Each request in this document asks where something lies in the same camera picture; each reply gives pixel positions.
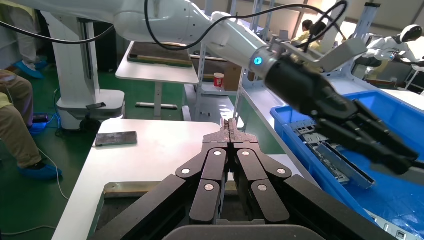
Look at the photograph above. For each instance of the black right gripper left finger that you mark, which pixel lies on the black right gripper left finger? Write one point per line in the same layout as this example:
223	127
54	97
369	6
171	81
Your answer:
215	165

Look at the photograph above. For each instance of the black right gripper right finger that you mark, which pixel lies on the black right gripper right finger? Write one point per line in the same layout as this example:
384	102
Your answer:
246	165

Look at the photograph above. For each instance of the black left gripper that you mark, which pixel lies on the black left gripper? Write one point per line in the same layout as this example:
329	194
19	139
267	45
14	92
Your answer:
304	89

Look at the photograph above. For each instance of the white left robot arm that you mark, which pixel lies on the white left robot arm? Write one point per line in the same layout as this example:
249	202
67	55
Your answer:
165	20

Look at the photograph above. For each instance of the long black metal channel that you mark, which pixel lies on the long black metal channel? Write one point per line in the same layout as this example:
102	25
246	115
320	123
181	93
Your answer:
351	169

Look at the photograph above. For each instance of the white metal shelf rack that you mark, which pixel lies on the white metal shelf rack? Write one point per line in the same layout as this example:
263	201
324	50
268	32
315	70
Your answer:
261	99

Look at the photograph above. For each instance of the blue plastic bin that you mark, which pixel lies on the blue plastic bin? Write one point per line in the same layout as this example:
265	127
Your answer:
397	205

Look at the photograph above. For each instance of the black tray with brass edges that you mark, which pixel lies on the black tray with brass edges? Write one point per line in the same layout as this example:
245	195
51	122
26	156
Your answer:
132	188
155	53

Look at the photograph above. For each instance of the red paper cup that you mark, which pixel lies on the red paper cup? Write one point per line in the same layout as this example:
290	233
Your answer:
218	79

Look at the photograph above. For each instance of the cardboard box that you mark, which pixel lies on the cardboard box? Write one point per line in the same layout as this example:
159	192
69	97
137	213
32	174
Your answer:
233	78

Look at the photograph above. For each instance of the white humanoid robot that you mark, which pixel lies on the white humanoid robot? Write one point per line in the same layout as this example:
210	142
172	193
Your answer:
384	44

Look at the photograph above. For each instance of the dark flat rectangular plate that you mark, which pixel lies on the dark flat rectangular plate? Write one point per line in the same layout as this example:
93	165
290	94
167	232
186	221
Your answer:
116	139

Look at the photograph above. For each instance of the white side table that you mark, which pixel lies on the white side table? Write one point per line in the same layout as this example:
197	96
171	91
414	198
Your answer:
155	74

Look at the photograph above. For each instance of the person in yellow coat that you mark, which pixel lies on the person in yellow coat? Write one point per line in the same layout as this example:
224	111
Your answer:
303	34

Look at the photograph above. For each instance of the white robot torso column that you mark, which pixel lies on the white robot torso column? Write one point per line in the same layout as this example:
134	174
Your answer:
73	66

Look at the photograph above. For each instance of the person in khaki trousers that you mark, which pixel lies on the person in khaki trousers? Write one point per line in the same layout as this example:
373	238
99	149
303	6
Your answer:
16	132

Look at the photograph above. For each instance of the person in pale coat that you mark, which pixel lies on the person in pale coat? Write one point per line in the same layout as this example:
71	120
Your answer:
20	39

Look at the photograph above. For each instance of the grey slotted metal bracket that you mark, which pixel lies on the grey slotted metal bracket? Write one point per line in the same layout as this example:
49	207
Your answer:
326	162

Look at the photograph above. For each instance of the light silver metal bracket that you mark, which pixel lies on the light silver metal bracket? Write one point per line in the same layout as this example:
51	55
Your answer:
314	139

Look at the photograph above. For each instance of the grey perforated metal bracket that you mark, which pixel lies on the grey perforated metal bracket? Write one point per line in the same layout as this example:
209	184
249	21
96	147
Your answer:
303	127

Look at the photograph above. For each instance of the silver angled metal bracket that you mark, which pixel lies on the silver angled metal bracket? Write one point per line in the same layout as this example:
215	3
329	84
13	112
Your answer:
397	233

